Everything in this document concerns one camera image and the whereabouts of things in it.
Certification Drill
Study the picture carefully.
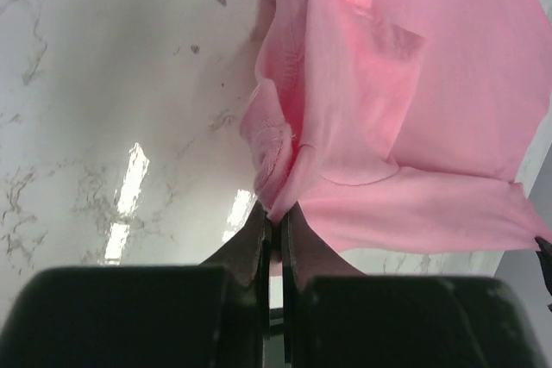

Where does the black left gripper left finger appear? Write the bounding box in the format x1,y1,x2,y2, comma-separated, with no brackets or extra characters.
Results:
8,205,271,367

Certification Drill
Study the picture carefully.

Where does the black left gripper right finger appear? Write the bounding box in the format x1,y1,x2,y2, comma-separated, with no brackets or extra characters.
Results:
281,206,539,367

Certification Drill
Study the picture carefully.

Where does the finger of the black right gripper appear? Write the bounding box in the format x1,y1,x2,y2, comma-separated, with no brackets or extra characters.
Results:
535,236,552,256

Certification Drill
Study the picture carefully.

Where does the pink t shirt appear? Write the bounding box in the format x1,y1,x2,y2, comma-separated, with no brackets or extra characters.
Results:
240,0,551,253

